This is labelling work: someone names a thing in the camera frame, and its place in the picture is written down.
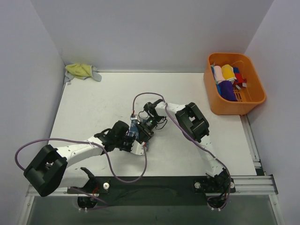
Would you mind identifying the blue white patterned towel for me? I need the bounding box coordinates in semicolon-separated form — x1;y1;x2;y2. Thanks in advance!
128;117;149;151

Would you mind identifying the yellow green towel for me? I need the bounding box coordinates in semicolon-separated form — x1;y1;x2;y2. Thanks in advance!
65;64;92;80

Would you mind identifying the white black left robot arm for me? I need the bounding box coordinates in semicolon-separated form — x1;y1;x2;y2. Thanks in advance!
24;120;142;197

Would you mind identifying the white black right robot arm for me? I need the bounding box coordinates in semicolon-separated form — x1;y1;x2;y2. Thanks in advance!
136;99;231;192

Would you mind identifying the grey towel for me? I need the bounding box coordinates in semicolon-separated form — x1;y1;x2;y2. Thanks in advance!
64;66;102;83

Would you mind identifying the blue rolled towel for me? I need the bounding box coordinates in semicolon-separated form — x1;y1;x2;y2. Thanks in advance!
216;84;221;96

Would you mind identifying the pink rolled towel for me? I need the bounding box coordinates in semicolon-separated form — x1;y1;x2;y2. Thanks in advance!
214;66;225;84

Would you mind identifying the purple rolled towel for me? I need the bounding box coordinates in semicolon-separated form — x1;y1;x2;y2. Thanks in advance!
218;81;237;102

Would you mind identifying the yellow rolled towel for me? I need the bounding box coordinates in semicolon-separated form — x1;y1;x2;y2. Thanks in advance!
221;64;236;81

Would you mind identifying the red rolled towel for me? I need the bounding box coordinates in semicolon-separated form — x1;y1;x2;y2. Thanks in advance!
234;73;247;87

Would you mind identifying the orange plastic basket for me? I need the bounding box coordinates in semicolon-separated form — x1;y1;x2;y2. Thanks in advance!
203;52;266;115

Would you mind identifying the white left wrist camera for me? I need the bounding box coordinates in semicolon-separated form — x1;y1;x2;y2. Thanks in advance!
131;140;147;156

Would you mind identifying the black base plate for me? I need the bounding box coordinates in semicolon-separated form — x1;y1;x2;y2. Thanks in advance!
67;176;236;207

